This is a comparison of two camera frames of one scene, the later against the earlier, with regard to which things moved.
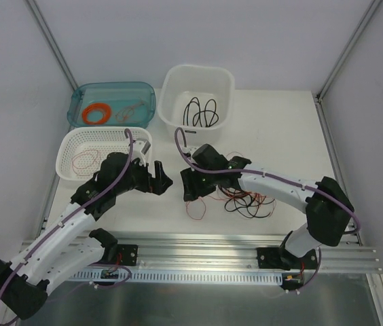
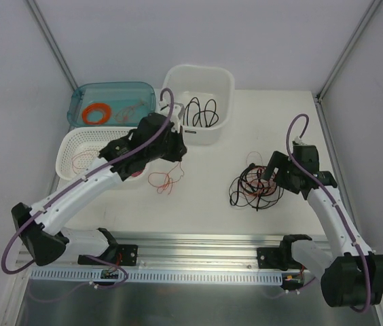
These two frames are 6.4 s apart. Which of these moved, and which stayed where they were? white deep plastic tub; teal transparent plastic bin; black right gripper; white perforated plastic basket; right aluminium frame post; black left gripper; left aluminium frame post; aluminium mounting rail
Moved: black right gripper; black left gripper
Stayed: teal transparent plastic bin; white deep plastic tub; right aluminium frame post; aluminium mounting rail; white perforated plastic basket; left aluminium frame post
